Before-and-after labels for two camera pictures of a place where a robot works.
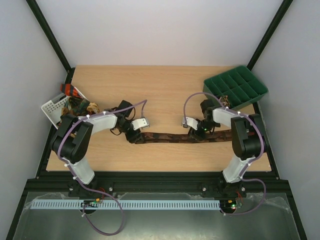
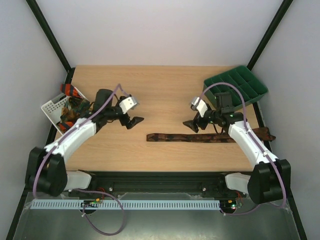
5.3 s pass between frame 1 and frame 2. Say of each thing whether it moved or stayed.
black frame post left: stayed
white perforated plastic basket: stayed
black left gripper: moved
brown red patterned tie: moved
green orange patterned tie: stayed
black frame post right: stayed
